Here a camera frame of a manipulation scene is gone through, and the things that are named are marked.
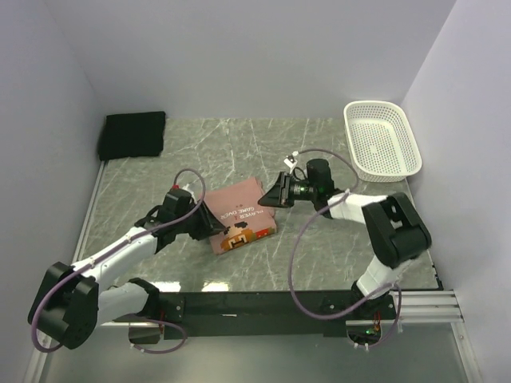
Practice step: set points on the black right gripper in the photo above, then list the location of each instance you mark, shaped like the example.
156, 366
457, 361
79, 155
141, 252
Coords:
279, 195

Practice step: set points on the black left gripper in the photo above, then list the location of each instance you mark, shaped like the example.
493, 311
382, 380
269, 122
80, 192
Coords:
210, 225

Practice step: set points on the pink graphic t-shirt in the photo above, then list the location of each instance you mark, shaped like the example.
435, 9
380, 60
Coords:
244, 220

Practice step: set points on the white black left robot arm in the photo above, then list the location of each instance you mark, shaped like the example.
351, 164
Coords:
73, 300

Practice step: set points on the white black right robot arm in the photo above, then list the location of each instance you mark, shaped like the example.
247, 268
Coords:
396, 231

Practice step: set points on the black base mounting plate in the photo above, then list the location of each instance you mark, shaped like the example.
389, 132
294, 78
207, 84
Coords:
223, 313

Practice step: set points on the folded black t-shirt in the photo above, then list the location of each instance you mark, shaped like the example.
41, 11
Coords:
132, 135

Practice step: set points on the white perforated plastic basket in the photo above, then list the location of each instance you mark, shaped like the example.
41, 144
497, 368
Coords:
380, 141

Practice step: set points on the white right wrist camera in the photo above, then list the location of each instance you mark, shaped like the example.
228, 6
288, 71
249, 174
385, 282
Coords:
291, 160

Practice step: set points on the aluminium extrusion rail frame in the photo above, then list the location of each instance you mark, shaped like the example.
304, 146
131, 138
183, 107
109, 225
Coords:
419, 306

